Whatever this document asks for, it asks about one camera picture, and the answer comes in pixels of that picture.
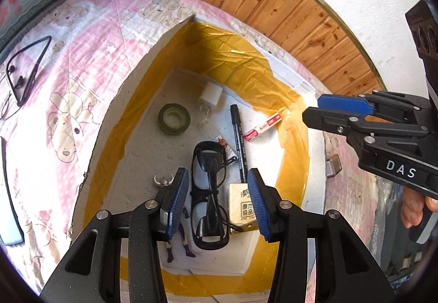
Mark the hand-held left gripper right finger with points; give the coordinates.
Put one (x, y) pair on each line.
(258, 207)

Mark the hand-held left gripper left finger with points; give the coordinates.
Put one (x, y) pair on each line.
(178, 200)

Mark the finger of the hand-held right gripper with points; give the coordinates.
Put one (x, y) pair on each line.
(342, 103)
(328, 120)

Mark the beige tissue packet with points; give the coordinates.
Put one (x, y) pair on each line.
(241, 207)

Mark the horned toy figure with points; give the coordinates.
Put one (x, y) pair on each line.
(163, 181)

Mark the black glasses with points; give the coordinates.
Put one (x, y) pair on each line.
(205, 156)

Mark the white foam box yellow tape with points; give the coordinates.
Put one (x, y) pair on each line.
(143, 152)

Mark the white eraser red label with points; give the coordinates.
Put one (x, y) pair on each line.
(263, 125)

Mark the black marker pen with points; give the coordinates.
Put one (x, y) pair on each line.
(238, 142)

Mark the small white glue tube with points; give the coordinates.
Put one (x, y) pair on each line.
(224, 143)

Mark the green tape roll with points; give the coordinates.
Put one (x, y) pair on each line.
(162, 118)

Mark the person's right hand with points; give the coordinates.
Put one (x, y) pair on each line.
(412, 210)

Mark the gold metal tin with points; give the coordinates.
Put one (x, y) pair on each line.
(333, 166)

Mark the black smartphone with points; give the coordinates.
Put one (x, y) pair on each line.
(8, 214)

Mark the black neckband earphones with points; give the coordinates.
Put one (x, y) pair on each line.
(35, 71)

